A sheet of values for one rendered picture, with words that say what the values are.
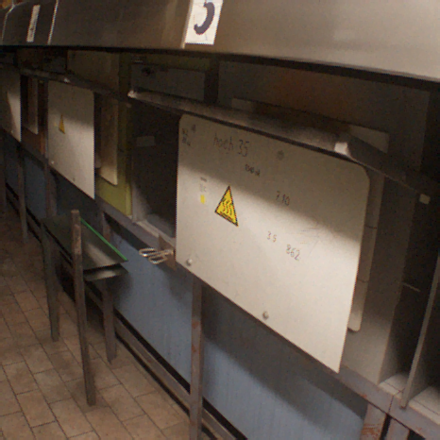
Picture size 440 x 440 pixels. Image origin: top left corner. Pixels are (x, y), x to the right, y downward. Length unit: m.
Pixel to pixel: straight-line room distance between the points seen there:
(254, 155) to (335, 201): 0.24
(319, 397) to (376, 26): 1.01
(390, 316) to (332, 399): 0.38
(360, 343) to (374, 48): 0.69
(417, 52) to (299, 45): 0.19
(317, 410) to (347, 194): 0.70
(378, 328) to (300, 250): 0.23
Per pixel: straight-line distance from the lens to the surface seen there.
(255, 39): 0.77
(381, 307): 1.06
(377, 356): 1.11
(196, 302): 1.65
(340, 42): 0.65
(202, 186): 1.26
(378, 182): 1.00
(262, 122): 0.88
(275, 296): 1.10
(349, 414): 1.34
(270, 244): 1.08
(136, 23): 1.13
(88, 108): 1.93
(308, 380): 1.41
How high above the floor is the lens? 1.52
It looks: 18 degrees down
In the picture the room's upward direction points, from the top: 3 degrees clockwise
